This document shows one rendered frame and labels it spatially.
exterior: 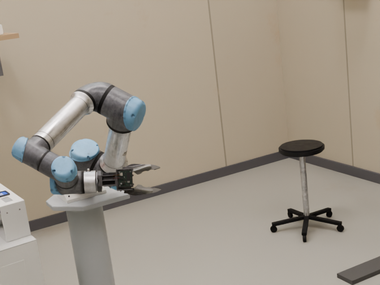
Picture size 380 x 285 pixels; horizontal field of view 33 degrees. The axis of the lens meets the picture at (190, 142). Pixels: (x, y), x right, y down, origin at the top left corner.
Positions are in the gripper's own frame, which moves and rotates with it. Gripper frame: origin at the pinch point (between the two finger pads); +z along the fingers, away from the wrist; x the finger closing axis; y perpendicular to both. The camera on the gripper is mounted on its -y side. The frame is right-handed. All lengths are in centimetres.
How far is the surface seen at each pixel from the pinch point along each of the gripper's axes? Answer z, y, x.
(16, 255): -51, -22, -25
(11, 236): -53, -26, -18
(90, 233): -26, -65, -20
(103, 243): -21, -69, -25
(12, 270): -53, -23, -30
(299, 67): 144, -308, 99
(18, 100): -83, -248, 70
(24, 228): -49, -28, -15
